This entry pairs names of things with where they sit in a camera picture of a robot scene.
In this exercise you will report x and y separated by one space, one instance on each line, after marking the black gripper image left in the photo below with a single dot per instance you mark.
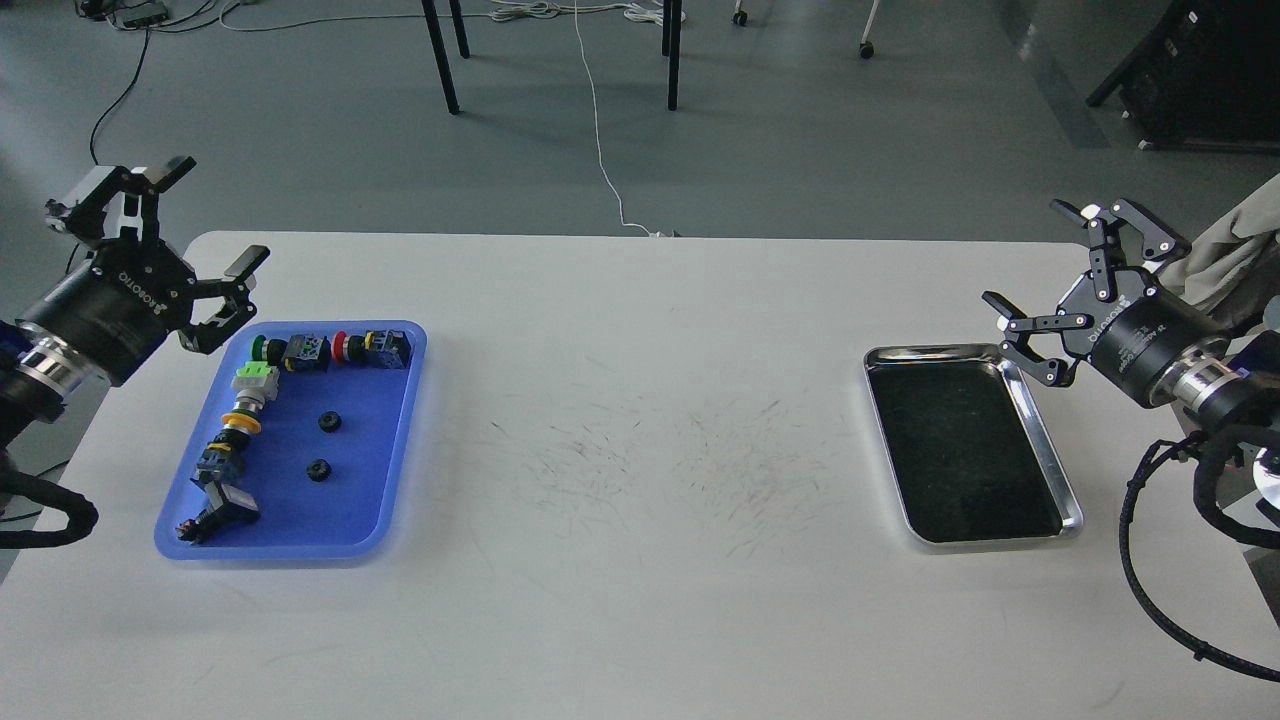
118 307

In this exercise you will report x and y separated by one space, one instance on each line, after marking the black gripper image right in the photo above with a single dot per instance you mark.
1140 335

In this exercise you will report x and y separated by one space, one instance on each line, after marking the black gear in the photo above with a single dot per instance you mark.
318 470
329 421

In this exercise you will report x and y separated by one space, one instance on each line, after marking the silver metal tray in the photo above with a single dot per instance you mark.
971 459

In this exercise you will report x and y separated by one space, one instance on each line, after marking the blue plastic tray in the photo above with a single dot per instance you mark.
349 512

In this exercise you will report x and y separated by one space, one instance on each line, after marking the beige cloth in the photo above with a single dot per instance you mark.
1232 271

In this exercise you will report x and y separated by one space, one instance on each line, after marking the black cabinet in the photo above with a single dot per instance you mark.
1204 79

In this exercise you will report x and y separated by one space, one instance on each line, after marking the black table leg left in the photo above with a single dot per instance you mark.
436 38

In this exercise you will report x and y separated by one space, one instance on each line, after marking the black table leg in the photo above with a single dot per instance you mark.
436 38
670 46

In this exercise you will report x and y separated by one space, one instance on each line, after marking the black table leg right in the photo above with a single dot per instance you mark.
670 46

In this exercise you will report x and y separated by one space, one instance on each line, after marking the green white connector switch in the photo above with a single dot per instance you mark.
256 384

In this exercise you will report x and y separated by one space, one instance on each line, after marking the green push button switch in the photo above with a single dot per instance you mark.
301 353

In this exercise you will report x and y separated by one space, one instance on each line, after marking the yellow ring push button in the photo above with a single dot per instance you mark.
222 459

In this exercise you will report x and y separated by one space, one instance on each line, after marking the red push button switch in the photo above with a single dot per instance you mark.
389 349

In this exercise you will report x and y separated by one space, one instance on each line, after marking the black white switch block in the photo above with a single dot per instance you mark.
226 505

